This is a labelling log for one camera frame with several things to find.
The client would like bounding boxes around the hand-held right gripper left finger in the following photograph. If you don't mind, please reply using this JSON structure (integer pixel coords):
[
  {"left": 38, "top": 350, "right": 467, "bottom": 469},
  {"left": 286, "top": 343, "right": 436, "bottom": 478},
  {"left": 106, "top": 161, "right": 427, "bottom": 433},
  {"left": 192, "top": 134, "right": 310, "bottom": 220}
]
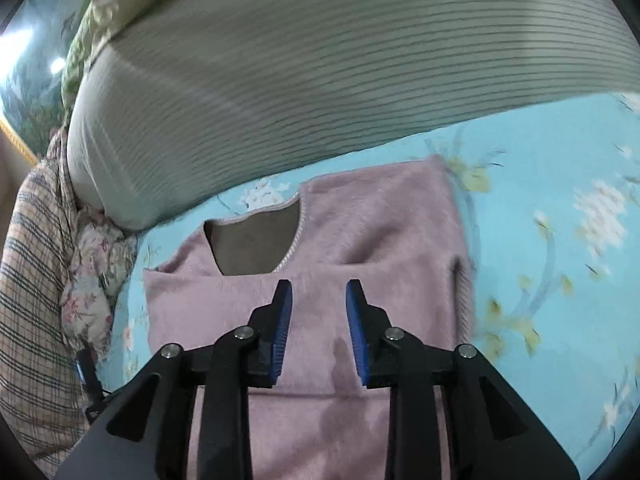
[{"left": 55, "top": 279, "right": 294, "bottom": 480}]

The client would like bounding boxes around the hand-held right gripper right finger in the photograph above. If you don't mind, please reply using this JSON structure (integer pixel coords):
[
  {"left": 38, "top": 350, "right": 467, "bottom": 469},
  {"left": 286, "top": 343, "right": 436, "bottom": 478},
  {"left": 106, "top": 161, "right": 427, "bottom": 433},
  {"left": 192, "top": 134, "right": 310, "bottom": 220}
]
[{"left": 345, "top": 279, "right": 582, "bottom": 480}]

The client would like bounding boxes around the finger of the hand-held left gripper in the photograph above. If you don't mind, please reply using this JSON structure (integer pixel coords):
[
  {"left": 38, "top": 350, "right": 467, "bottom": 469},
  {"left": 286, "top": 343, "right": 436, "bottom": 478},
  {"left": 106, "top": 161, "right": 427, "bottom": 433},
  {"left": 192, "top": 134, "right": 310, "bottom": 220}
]
[{"left": 75, "top": 347, "right": 108, "bottom": 423}]

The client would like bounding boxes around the pink knit sweater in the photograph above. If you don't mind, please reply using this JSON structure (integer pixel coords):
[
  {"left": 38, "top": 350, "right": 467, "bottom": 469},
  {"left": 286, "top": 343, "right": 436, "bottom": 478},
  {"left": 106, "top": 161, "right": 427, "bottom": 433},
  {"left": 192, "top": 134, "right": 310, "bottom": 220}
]
[{"left": 142, "top": 155, "right": 476, "bottom": 480}]

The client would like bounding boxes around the plaid blanket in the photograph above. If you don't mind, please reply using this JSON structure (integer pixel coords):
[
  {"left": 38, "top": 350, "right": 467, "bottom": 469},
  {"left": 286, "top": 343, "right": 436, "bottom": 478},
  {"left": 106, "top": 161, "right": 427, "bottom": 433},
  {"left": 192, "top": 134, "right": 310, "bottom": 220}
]
[{"left": 0, "top": 127, "right": 101, "bottom": 478}]

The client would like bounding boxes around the pink floral cloth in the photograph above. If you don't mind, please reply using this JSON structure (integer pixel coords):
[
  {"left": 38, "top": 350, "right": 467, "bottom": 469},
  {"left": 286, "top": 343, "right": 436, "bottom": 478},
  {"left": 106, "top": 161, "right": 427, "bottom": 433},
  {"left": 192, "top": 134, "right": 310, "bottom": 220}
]
[{"left": 60, "top": 205, "right": 138, "bottom": 361}]

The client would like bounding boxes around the blue floral bed sheet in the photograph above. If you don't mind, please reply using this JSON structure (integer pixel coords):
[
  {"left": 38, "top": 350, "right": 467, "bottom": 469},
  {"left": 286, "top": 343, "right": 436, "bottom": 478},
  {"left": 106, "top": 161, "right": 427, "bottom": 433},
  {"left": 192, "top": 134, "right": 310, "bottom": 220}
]
[{"left": 107, "top": 92, "right": 640, "bottom": 480}]

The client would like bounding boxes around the green striped pillow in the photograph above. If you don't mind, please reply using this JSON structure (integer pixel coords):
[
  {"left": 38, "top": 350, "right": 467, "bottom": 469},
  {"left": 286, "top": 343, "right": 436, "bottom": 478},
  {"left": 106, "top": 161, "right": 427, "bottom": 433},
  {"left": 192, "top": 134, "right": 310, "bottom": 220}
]
[{"left": 65, "top": 0, "right": 636, "bottom": 233}]

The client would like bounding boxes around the green floral satin cloth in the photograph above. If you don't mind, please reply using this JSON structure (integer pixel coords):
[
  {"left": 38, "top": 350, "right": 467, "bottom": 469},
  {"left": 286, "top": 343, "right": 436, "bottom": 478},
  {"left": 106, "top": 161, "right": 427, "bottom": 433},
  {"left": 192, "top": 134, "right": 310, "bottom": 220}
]
[{"left": 60, "top": 0, "right": 176, "bottom": 111}]

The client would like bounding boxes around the landscape wall picture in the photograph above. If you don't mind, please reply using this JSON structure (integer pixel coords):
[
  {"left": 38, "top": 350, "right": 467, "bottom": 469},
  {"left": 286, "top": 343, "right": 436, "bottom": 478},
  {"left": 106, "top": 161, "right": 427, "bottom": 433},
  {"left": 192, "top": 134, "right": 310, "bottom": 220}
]
[{"left": 0, "top": 0, "right": 96, "bottom": 166}]

